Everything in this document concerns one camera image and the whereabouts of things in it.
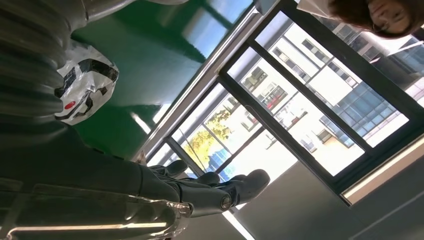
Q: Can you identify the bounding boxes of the standing person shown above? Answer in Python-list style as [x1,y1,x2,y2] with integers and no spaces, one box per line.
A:
[295,0,424,41]

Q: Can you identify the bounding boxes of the green conveyor belt machine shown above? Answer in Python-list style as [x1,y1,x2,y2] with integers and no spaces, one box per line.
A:
[70,0,266,165]

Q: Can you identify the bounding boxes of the dark framed window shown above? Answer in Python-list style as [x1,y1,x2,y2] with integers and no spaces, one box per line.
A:
[145,0,424,200]

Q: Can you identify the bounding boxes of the white black-print poly mailer package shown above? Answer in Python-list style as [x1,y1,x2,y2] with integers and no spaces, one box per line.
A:
[53,40,120,127]

